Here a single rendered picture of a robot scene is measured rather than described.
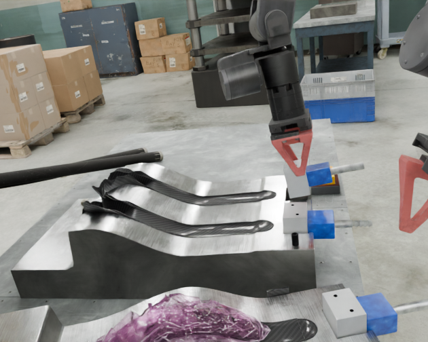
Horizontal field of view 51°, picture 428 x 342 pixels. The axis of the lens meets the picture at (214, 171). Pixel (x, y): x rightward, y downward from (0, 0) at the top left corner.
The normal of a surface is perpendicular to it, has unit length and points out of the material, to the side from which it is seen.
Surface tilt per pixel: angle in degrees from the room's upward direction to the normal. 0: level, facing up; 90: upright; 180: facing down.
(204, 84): 90
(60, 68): 90
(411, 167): 87
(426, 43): 63
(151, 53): 81
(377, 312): 0
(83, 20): 90
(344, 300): 0
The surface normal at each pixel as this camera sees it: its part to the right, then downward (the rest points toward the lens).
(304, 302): -0.14, -0.91
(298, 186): -0.22, 0.25
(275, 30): 0.11, 0.24
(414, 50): -0.95, -0.29
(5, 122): -0.34, 0.40
